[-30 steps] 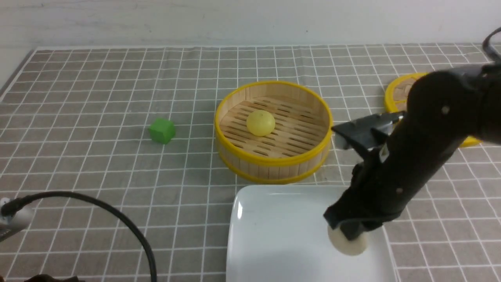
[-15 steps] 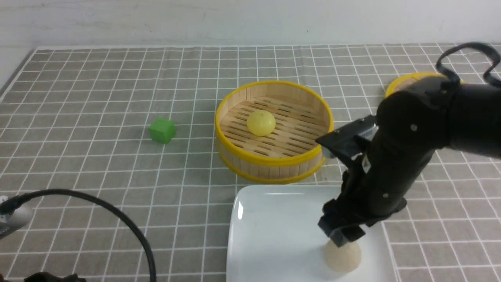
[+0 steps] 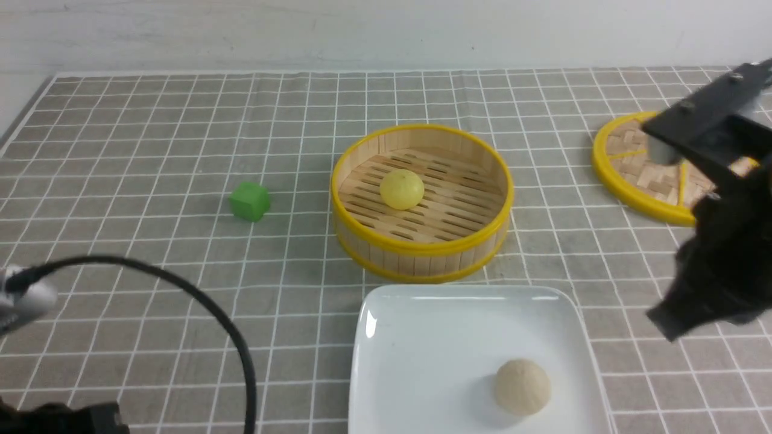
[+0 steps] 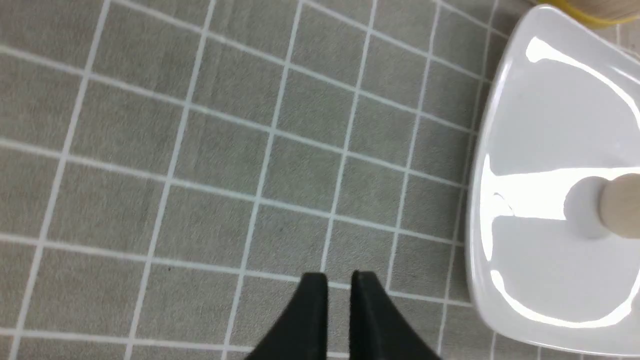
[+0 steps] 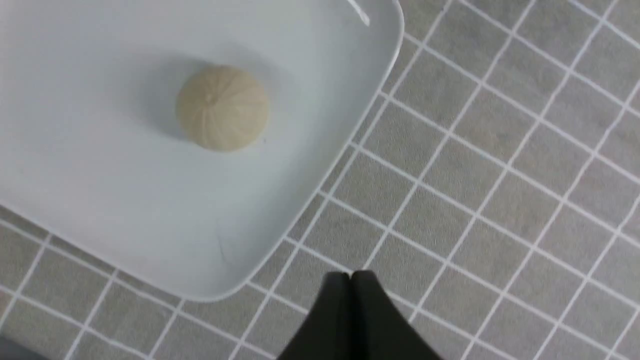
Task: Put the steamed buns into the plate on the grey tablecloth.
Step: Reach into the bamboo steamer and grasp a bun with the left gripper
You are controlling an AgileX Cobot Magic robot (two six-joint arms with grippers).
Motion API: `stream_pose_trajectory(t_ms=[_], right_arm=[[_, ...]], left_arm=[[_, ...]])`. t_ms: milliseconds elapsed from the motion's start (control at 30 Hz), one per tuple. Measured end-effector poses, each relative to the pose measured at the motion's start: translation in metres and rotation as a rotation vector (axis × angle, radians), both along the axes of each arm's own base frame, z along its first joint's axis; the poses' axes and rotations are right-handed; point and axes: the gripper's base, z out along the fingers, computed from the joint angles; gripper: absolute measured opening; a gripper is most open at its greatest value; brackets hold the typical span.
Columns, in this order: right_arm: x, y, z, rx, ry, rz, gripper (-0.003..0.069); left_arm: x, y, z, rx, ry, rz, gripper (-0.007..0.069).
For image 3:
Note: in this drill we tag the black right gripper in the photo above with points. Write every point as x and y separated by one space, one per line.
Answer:
723 271

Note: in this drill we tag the white square plate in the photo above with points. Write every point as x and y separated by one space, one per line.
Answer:
426 358

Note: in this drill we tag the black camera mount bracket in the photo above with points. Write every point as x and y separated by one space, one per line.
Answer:
713 130

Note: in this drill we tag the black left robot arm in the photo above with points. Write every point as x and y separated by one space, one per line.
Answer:
56 417

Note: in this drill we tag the yellow-rimmed bamboo steamer basket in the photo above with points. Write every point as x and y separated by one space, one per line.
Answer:
459 225

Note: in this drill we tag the yellow-rimmed woven steamer lid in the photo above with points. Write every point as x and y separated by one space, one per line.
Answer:
664 193

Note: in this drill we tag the grey checkered tablecloth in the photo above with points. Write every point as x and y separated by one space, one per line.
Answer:
143 166

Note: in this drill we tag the white steamed bun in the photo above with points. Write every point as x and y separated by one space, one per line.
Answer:
522 387

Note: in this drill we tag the yellow steamed bun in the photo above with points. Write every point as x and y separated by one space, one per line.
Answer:
401 189

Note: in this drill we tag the green cube block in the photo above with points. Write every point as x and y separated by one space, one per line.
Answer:
250 201

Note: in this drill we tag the grey cable connector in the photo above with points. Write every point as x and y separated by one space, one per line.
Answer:
25 297

